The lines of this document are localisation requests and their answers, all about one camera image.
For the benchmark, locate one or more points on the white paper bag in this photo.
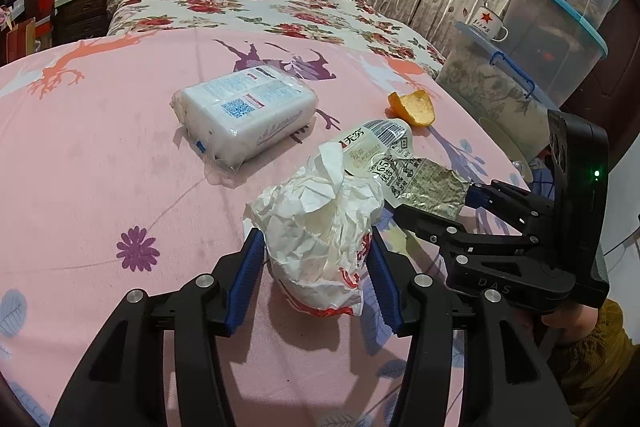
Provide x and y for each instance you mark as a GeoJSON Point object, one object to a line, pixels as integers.
{"type": "Point", "coordinates": [310, 227]}

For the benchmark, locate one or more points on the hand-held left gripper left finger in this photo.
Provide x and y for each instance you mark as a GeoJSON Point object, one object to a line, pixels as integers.
{"type": "Point", "coordinates": [245, 277]}

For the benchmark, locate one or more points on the white tissue pack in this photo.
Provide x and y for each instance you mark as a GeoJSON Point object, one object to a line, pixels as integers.
{"type": "Point", "coordinates": [245, 117]}

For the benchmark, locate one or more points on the floral bedsheet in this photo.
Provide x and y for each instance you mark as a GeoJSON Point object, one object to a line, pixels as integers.
{"type": "Point", "coordinates": [250, 12]}

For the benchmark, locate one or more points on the clear storage box blue clip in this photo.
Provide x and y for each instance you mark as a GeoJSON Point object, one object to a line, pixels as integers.
{"type": "Point", "coordinates": [490, 92]}

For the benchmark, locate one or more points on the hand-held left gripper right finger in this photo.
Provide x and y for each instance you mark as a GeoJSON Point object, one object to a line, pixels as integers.
{"type": "Point", "coordinates": [385, 287]}

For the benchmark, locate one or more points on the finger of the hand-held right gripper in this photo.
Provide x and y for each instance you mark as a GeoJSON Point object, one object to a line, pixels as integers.
{"type": "Point", "coordinates": [515, 207]}
{"type": "Point", "coordinates": [440, 229]}

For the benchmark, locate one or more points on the white silver-lined snack packet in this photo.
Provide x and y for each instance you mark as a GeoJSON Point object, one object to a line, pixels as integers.
{"type": "Point", "coordinates": [400, 157]}

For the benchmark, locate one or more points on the pink printed blanket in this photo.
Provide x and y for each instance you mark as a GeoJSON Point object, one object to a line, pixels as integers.
{"type": "Point", "coordinates": [100, 157]}

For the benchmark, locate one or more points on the dark wooden nightstand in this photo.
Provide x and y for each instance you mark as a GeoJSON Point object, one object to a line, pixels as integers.
{"type": "Point", "coordinates": [80, 14]}

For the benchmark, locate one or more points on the person's right forearm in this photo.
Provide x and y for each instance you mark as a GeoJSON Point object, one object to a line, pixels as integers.
{"type": "Point", "coordinates": [600, 367]}

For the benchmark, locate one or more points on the person's right hand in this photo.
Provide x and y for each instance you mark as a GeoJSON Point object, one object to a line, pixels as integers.
{"type": "Point", "coordinates": [565, 324]}

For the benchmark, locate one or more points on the clear storage box teal lid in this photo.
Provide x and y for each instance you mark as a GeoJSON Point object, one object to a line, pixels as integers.
{"type": "Point", "coordinates": [555, 42]}

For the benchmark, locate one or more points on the orange peel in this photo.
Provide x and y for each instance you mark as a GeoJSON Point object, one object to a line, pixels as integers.
{"type": "Point", "coordinates": [415, 109]}

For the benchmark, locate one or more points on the white enamel mug red star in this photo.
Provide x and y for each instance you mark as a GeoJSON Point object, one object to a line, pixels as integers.
{"type": "Point", "coordinates": [485, 24]}

